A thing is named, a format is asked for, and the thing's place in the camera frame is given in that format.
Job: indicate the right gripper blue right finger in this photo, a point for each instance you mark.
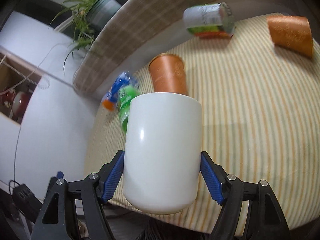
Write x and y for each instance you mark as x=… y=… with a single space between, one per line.
x=265 y=218

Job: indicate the red white vase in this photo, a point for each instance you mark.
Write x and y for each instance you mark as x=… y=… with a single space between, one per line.
x=16 y=101

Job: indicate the white green labelled jar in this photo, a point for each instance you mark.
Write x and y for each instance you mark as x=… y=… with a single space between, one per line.
x=210 y=20

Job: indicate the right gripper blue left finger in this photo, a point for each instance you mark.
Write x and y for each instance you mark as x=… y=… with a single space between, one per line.
x=57 y=218

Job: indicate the green tea bottle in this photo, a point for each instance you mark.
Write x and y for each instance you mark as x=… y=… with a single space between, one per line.
x=125 y=96

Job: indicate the orange blue soda bottle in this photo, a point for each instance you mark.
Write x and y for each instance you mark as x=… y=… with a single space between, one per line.
x=110 y=99

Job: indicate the striped table cloth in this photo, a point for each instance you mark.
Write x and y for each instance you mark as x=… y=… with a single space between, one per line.
x=260 y=112

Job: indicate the plaid beige sill cloth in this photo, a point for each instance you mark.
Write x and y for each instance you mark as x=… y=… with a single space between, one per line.
x=134 y=24

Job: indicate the small orange paper cup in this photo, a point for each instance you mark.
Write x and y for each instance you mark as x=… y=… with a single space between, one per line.
x=292 y=33

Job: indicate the black power adapter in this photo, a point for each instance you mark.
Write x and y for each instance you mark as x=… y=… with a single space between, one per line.
x=26 y=202

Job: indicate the white ceramic cup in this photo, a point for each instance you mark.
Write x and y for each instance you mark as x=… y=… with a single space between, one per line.
x=162 y=152

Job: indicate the large orange paper cup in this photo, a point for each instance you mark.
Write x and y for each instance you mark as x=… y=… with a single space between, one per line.
x=167 y=74

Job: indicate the potted spider plant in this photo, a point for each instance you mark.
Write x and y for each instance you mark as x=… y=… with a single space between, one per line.
x=88 y=18

